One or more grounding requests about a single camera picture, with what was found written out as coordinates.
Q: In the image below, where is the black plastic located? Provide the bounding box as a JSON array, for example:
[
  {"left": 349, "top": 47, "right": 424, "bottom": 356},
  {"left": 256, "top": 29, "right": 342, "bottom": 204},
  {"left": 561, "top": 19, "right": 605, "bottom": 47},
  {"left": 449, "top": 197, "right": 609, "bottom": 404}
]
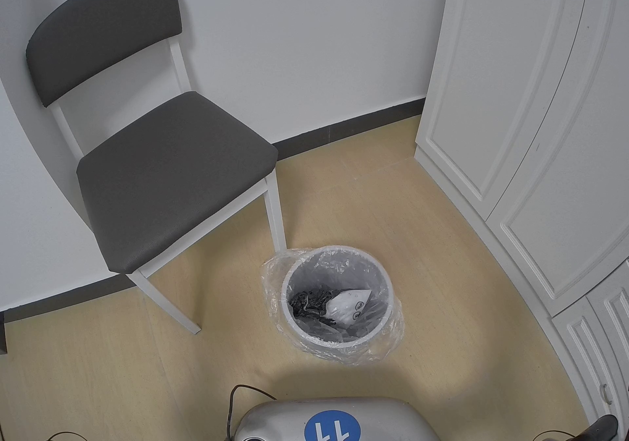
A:
[{"left": 287, "top": 288, "right": 341, "bottom": 328}]

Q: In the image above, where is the black cable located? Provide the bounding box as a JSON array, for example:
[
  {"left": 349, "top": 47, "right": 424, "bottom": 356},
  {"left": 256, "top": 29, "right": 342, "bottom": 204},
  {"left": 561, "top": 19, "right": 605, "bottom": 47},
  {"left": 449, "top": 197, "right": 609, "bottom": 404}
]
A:
[{"left": 225, "top": 384, "right": 278, "bottom": 441}]

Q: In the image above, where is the white wardrobe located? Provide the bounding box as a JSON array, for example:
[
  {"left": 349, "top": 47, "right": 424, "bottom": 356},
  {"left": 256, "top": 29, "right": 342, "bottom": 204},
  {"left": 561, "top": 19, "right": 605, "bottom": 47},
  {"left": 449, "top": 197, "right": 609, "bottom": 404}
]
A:
[{"left": 415, "top": 0, "right": 629, "bottom": 425}]

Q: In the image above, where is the grey and white chair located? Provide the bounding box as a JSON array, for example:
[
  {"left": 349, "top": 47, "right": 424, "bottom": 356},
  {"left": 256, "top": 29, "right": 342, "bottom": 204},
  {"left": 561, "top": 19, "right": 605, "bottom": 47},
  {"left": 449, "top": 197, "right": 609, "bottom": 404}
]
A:
[{"left": 26, "top": 0, "right": 288, "bottom": 335}]

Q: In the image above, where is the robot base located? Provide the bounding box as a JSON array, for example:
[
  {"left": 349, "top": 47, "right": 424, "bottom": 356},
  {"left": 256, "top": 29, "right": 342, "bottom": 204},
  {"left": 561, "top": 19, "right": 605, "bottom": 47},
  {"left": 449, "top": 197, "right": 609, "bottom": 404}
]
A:
[{"left": 236, "top": 397, "right": 443, "bottom": 441}]

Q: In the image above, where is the white printed paper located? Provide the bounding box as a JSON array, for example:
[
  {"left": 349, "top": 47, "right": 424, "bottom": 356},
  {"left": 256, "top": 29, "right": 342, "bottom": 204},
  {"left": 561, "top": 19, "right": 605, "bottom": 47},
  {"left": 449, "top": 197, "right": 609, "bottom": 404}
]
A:
[{"left": 324, "top": 288, "right": 375, "bottom": 330}]

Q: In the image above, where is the white trash bin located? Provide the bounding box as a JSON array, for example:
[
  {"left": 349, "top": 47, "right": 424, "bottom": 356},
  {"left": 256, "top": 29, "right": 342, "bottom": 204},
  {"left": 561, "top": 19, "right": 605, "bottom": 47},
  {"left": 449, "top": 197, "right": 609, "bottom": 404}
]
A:
[{"left": 280, "top": 245, "right": 397, "bottom": 352}]

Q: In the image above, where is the clear plastic bag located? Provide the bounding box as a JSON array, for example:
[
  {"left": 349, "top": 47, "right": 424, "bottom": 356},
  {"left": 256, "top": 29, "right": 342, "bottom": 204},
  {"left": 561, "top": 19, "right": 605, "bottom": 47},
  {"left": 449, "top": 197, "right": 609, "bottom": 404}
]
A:
[{"left": 260, "top": 245, "right": 407, "bottom": 367}]

